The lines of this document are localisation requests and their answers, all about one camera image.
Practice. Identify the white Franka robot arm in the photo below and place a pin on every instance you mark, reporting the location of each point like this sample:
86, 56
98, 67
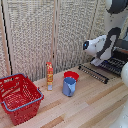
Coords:
111, 23

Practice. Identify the blue plastic pitcher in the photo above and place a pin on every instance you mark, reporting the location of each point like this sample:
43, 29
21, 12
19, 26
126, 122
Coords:
68, 87

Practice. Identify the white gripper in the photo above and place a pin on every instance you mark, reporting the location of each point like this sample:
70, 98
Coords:
97, 61

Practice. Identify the red plastic shopping basket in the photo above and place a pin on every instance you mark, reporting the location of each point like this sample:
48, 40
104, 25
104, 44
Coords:
18, 98

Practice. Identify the black toaster oven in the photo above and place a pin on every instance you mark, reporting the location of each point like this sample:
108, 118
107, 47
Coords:
116, 59

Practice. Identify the orange red carton box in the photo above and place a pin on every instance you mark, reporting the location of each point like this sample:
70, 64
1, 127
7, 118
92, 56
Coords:
49, 76

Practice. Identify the red bowl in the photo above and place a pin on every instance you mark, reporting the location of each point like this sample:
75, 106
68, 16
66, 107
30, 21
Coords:
72, 74

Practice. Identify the black oven tray rack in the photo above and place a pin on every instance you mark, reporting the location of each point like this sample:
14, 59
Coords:
95, 74

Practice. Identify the wooden lattice folding screen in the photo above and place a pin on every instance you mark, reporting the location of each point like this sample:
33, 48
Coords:
50, 33

